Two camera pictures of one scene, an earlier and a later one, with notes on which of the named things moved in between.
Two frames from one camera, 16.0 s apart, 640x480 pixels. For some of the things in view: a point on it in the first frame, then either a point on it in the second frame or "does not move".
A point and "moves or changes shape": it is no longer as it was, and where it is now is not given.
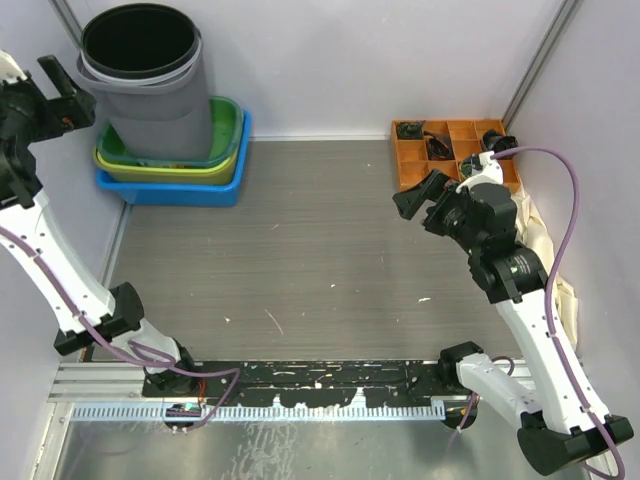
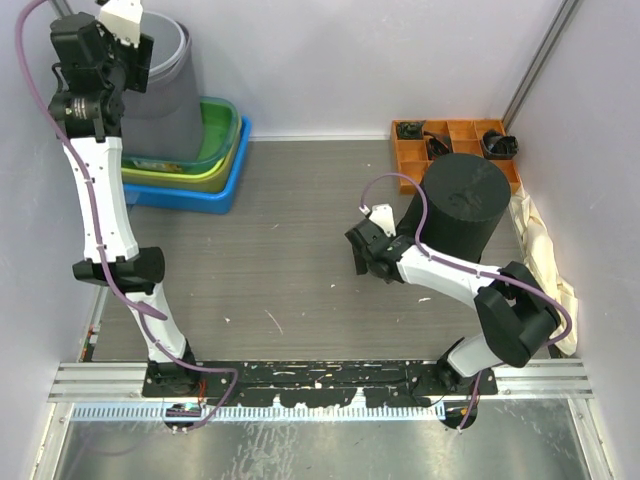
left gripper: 74,108 -> 137,58
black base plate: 347,383 does not move
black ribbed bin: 140,40 moves or changes shape
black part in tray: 412,130 does not move
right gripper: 411,200 -> 361,263
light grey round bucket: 122,84 moves or changes shape
